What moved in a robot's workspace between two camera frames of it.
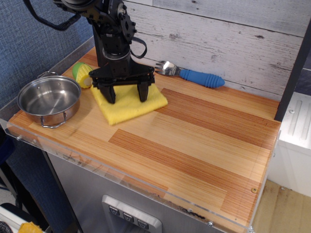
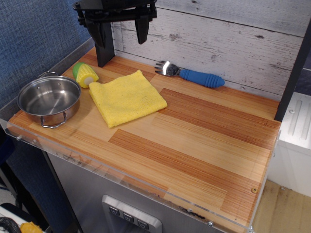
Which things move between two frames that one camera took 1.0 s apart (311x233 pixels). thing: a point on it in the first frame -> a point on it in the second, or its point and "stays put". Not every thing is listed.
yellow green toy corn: [80, 74] stays put
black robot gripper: [120, 71] -> [95, 13]
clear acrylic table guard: [18, 133] stays put
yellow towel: [128, 107] stays put
